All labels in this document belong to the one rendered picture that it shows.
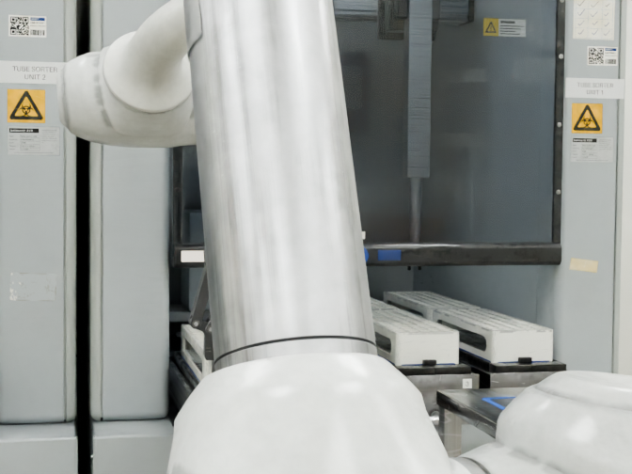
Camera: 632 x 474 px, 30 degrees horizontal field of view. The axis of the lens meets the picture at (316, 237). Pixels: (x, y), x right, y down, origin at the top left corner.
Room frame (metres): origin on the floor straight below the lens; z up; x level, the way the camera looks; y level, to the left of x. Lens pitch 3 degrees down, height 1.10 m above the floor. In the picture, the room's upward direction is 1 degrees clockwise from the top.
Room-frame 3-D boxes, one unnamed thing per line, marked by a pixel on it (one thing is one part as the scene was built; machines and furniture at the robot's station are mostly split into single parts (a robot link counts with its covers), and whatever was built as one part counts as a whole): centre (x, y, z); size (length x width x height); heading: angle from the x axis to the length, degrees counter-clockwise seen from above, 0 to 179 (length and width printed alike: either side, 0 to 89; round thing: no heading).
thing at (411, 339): (1.90, -0.14, 0.83); 0.30 x 0.10 x 0.06; 13
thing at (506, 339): (1.93, -0.29, 0.83); 0.30 x 0.10 x 0.06; 13
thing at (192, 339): (1.69, 0.13, 0.83); 0.30 x 0.10 x 0.06; 13
